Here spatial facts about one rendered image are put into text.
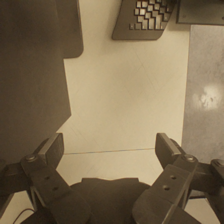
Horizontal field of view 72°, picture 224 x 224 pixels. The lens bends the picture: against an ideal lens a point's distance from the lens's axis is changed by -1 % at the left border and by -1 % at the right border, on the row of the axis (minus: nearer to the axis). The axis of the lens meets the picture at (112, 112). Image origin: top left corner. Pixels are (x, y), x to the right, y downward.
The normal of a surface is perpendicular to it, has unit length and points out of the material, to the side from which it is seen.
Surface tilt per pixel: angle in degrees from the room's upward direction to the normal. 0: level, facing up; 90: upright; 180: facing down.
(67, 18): 0
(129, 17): 5
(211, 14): 0
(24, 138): 86
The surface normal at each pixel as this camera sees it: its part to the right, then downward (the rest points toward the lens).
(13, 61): 1.00, -0.04
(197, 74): 0.02, 0.30
